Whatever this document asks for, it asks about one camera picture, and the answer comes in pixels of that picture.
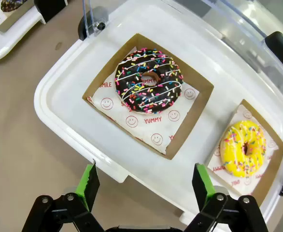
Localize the brown cardboard donut tray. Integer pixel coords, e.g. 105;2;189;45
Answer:
82;33;214;160
205;99;283;207

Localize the clear display case lid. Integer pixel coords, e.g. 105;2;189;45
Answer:
82;0;283;199

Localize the yellow glazed sprinkle donut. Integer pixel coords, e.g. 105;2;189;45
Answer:
219;120;268;178

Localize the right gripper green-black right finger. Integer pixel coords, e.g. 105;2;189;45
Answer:
184;162;269;232

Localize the chocolate donut with rainbow sprinkles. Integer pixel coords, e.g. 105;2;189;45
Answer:
114;48;184;115

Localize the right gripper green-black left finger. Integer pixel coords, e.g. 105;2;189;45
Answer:
20;159;104;232

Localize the white display case base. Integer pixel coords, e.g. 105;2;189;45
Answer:
0;0;48;62
34;0;283;227

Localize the dark chocolate donut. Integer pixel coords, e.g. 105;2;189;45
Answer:
0;0;28;13

